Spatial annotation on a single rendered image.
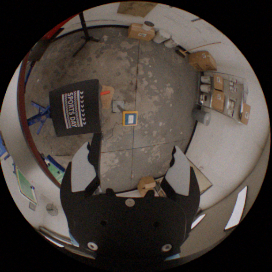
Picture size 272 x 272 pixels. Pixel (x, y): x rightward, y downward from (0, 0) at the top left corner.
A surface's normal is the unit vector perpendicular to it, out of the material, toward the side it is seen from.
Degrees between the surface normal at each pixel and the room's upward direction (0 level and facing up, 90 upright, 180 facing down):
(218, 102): 89
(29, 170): 58
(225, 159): 90
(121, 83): 0
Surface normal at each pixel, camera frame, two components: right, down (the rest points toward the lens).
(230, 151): -0.95, 0.10
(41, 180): 0.97, 0.17
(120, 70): 0.30, 0.47
